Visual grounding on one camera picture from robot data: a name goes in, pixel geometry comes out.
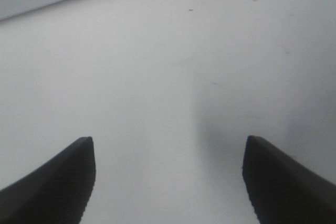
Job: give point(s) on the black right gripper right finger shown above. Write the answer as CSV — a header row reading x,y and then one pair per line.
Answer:
x,y
281,190

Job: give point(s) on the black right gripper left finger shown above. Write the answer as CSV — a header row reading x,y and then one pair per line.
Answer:
x,y
56,192

